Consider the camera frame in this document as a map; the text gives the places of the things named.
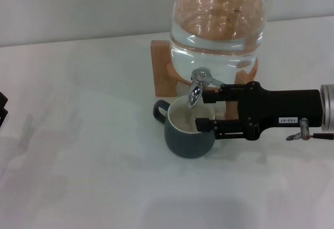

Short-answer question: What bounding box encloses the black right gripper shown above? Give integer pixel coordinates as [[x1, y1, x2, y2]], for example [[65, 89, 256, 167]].
[[195, 81, 323, 141]]

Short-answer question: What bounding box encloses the black ceramic cup white inside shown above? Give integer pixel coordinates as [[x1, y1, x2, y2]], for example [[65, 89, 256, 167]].
[[152, 95, 218, 160]]

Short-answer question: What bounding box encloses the chrome faucet with lever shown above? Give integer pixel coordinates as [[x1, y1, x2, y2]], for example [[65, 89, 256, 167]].
[[187, 67, 223, 109]]

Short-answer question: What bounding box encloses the wooden dispenser stand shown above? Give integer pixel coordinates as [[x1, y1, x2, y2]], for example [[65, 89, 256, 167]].
[[150, 40, 259, 117]]

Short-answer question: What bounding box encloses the clear glass water dispenser jar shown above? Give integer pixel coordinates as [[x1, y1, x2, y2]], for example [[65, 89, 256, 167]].
[[169, 0, 270, 89]]

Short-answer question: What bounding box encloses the right wrist connector cable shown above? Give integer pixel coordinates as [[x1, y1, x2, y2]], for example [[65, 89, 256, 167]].
[[285, 117, 334, 142]]

